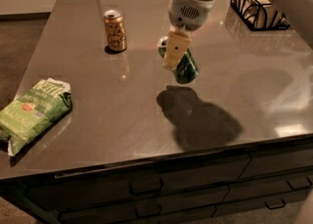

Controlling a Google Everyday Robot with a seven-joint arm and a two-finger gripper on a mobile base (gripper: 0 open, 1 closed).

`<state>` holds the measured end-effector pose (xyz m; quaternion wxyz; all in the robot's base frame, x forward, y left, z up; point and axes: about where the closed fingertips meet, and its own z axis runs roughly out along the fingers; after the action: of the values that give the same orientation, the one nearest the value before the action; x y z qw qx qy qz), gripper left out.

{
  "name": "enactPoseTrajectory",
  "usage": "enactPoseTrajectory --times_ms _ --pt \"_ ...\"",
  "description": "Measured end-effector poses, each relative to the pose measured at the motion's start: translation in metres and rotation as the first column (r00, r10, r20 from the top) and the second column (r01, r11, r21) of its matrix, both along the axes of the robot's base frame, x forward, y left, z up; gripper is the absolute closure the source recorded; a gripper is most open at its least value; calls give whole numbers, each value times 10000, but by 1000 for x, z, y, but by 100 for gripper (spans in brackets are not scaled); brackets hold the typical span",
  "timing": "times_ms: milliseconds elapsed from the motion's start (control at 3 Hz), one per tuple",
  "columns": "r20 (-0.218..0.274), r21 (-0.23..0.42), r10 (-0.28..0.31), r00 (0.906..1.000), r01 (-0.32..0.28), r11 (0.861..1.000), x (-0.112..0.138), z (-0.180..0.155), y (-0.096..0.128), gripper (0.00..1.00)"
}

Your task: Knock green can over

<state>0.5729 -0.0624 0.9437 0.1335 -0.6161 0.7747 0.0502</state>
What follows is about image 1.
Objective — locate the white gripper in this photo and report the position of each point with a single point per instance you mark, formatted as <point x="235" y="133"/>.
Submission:
<point x="188" y="13"/>

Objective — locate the green soda can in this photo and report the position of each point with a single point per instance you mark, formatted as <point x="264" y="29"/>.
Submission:
<point x="187" y="70"/>

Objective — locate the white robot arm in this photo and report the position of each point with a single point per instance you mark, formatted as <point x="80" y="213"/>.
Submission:
<point x="299" y="14"/>

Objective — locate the gold soda can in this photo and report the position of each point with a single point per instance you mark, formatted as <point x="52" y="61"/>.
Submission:
<point x="115" y="30"/>

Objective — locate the green chip bag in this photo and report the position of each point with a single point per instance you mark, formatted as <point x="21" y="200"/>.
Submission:
<point x="33" y="112"/>

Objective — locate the upper right drawer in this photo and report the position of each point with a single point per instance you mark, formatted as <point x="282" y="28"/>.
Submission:
<point x="275" y="161"/>

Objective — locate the drawer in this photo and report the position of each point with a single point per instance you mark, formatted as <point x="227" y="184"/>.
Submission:
<point x="275" y="161"/>
<point x="152" y="207"/>
<point x="80" y="193"/>
<point x="269" y="186"/>

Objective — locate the lower left drawer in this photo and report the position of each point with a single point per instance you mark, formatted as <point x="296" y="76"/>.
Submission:
<point x="152" y="207"/>

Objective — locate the middle right drawer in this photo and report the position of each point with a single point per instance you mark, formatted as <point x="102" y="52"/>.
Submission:
<point x="269" y="186"/>

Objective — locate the upper left drawer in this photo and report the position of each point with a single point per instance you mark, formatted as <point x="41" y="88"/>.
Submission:
<point x="80" y="193"/>

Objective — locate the black wire basket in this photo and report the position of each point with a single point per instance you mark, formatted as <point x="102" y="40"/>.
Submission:
<point x="260" y="15"/>

